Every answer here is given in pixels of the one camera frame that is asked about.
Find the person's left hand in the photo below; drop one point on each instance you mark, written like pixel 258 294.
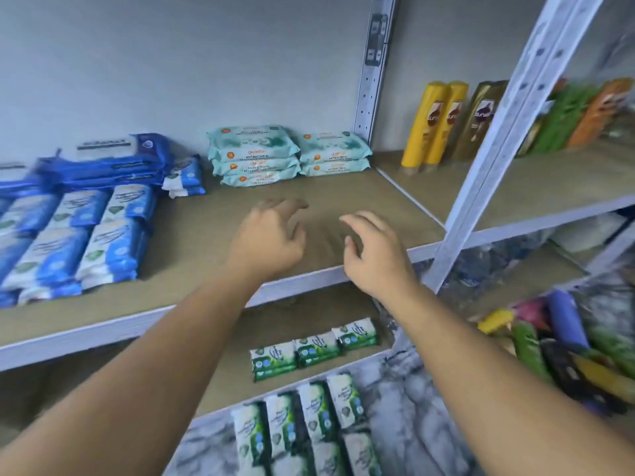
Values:
pixel 268 243

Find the person's right hand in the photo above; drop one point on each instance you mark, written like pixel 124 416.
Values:
pixel 382 262

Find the grey metal shelf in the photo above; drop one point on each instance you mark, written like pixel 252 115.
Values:
pixel 198 262

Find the group of green pine packets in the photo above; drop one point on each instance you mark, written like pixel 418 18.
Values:
pixel 317 411

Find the group of blue wipe packets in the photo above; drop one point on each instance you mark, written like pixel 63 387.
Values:
pixel 50 253

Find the person's left forearm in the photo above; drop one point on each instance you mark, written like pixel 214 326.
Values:
pixel 129 391

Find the person's right forearm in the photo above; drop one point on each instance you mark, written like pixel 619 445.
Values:
pixel 506 391

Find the water bottles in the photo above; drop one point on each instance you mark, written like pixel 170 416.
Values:
pixel 491 258

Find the yellow bottle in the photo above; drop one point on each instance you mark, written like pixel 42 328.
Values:
pixel 496 322
pixel 451 119
pixel 425 124

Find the pink bottle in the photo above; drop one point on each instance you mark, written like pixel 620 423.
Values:
pixel 533 314

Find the dark brown bottle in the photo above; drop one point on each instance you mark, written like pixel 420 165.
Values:
pixel 481 119

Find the blue bottle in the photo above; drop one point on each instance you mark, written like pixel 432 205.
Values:
pixel 567 320

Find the white box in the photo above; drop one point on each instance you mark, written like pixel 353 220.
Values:
pixel 590 233

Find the short green bottle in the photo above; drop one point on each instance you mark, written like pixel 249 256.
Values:
pixel 613 352

